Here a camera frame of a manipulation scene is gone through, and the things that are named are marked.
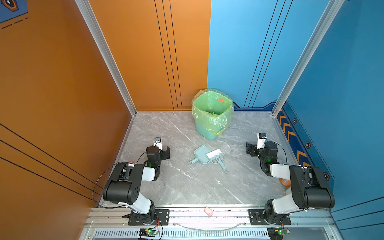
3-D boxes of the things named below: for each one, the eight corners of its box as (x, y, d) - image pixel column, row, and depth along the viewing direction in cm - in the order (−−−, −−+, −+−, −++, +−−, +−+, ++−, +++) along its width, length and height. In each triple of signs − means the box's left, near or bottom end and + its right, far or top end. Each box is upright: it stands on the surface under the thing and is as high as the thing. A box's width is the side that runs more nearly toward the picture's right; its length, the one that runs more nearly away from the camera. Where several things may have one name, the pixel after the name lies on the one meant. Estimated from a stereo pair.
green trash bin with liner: (185, 139, 106) (182, 113, 86) (200, 113, 123) (200, 86, 102) (219, 150, 100) (225, 126, 80) (229, 121, 117) (236, 94, 96)
